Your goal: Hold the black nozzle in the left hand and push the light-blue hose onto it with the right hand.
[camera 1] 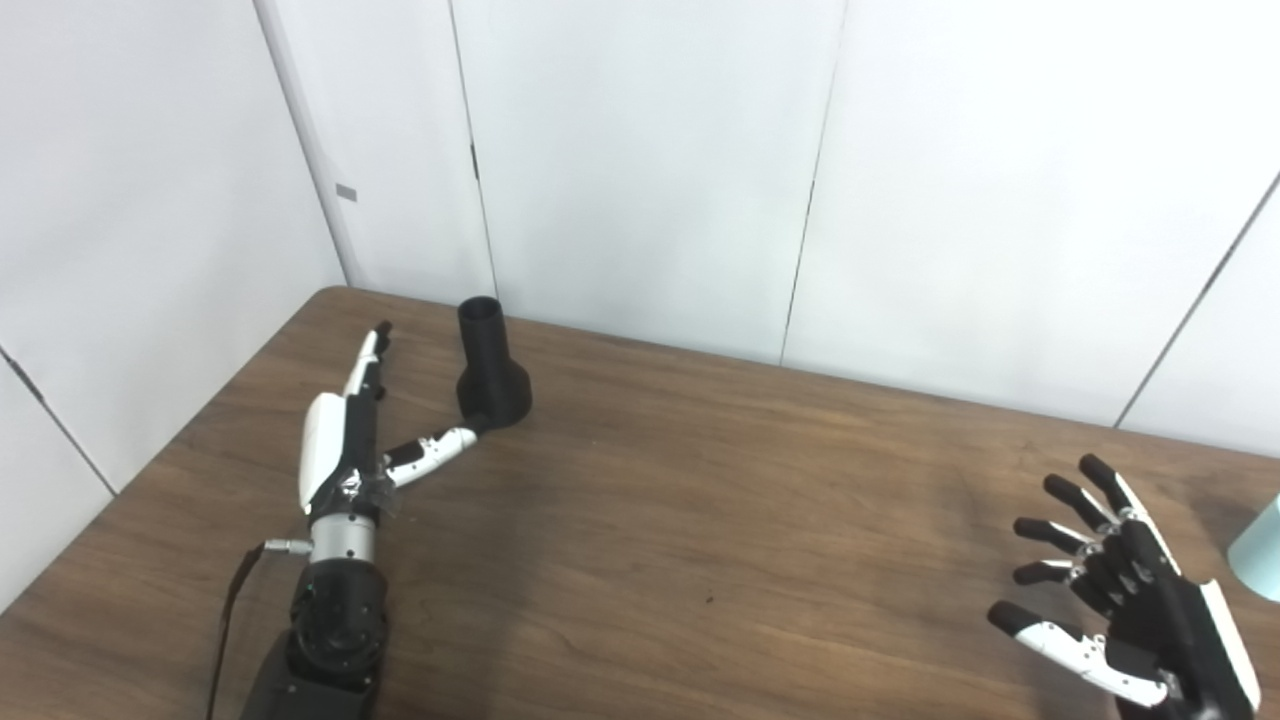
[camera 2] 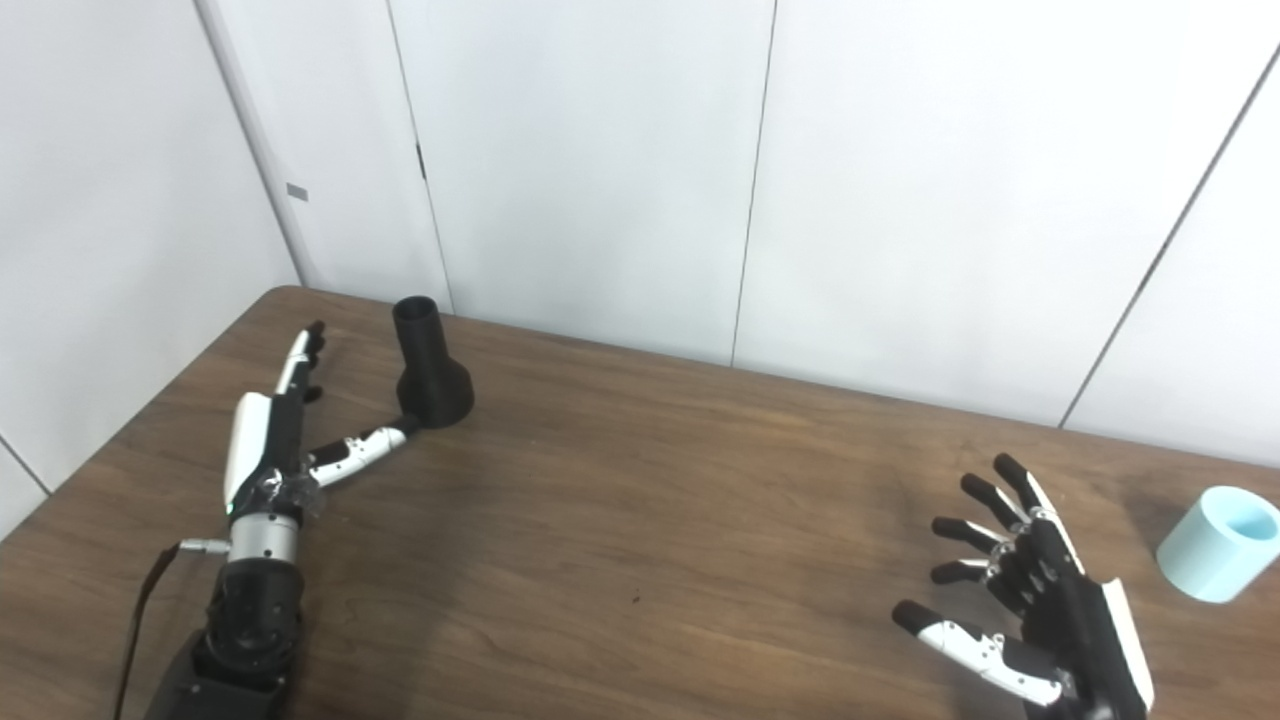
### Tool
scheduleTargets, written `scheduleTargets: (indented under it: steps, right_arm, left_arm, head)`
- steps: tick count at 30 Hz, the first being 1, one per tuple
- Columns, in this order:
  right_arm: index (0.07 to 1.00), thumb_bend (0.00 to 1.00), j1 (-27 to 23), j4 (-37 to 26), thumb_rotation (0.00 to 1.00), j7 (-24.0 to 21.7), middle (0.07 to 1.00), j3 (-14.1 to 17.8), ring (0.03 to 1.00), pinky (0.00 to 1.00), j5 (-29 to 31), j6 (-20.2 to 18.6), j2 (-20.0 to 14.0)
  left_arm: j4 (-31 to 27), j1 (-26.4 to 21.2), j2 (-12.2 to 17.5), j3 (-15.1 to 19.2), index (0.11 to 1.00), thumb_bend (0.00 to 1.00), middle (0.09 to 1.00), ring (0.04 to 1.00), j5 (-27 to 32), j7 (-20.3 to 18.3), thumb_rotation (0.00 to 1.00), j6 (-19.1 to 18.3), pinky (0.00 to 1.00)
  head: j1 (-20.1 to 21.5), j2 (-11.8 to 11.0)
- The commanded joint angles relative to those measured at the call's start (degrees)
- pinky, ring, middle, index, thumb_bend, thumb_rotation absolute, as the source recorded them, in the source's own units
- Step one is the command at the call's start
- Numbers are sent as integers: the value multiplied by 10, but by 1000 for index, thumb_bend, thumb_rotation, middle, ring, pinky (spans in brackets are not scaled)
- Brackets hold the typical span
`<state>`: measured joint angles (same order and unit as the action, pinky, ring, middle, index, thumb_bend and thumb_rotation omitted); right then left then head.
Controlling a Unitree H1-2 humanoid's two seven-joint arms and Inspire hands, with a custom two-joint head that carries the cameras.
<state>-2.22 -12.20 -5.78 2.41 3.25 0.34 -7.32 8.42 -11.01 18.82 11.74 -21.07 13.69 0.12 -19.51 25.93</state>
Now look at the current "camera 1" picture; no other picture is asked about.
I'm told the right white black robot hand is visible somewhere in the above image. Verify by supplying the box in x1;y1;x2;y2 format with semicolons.
987;453;1263;720

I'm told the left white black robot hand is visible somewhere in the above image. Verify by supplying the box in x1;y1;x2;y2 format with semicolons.
298;320;481;521

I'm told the light-blue hose piece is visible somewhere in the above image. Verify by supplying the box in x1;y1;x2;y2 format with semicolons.
1227;493;1280;604

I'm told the black peg stand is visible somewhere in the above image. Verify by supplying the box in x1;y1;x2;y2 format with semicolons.
456;297;533;433

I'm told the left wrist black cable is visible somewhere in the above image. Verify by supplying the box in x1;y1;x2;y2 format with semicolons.
205;538;313;720

